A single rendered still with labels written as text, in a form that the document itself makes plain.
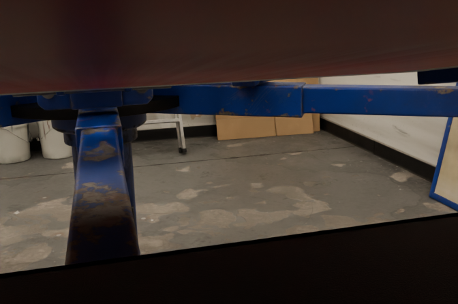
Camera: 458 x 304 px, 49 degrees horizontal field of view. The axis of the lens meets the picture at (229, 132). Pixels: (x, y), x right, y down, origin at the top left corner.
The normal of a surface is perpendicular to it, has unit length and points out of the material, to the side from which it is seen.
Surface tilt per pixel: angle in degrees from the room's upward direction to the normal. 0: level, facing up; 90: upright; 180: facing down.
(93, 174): 0
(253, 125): 75
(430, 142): 90
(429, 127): 90
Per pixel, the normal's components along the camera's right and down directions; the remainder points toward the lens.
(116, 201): -0.02, -0.97
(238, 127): 0.24, -0.04
